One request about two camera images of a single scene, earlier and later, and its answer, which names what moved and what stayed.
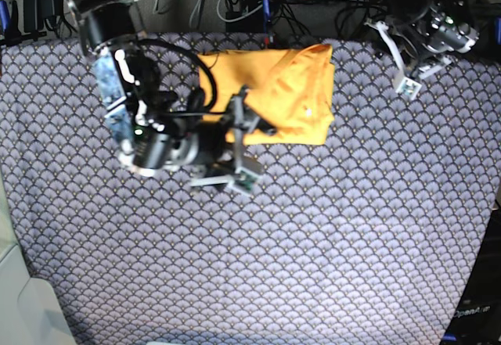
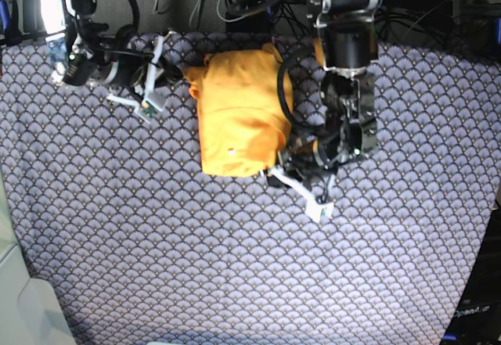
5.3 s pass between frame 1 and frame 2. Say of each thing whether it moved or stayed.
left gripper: moved
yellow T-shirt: moved
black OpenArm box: stayed
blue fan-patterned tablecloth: stayed
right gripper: moved
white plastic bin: stayed
